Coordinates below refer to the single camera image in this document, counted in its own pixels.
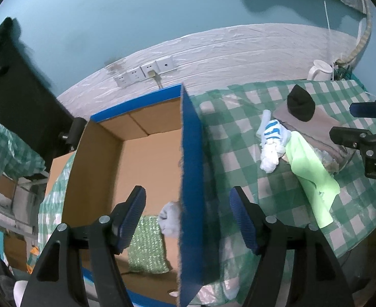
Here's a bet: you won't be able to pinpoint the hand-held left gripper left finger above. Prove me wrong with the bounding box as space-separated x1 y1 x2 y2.
21 185 147 307

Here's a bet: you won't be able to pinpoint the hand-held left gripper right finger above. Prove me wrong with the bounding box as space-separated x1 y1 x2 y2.
229 185 356 307

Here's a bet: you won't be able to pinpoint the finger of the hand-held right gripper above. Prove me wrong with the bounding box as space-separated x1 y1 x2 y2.
349 94 376 119
329 126 376 154

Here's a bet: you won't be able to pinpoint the grey cloth with white trim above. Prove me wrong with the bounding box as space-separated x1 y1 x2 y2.
273 101 355 175

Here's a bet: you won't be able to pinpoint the light green cloth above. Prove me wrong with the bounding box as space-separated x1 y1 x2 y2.
285 133 340 228

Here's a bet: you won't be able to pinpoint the black sock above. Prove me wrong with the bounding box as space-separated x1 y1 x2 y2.
287 85 316 122

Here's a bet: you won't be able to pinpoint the blue striped white sock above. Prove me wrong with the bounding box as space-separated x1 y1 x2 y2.
256 119 292 174

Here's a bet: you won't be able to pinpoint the blue cardboard box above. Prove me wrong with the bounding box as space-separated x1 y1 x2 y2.
61 83 205 307

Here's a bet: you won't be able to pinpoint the green knitted cloth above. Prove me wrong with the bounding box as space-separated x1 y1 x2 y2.
128 215 171 274

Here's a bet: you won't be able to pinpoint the pale white sock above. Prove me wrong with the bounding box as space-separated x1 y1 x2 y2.
157 201 182 239

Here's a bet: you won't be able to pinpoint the green checkered tablecloth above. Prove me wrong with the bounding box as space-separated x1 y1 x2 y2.
37 78 376 304

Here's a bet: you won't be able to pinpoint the white electric kettle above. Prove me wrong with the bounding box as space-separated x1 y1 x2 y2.
307 60 333 81

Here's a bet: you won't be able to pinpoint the beige wrapped pipe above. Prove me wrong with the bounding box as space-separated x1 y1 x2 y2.
337 0 374 68

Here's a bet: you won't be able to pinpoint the green checkered cloth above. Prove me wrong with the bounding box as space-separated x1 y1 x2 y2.
0 120 46 199

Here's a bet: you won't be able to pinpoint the dark furniture panel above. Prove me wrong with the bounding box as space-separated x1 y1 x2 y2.
0 17 75 180

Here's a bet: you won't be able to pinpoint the dark green tangled wires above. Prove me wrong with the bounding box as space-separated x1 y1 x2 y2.
333 64 352 81

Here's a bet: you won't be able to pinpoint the thin white cord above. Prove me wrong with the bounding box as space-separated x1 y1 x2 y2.
321 0 337 80

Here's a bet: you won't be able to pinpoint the black cylindrical mount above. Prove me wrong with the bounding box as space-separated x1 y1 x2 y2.
59 118 88 151

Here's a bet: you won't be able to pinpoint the white wall socket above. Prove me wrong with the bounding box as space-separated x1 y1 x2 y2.
140 63 159 78
155 56 176 72
114 71 144 87

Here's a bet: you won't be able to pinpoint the beige plug with cable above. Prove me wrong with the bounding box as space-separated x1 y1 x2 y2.
148 70 163 89

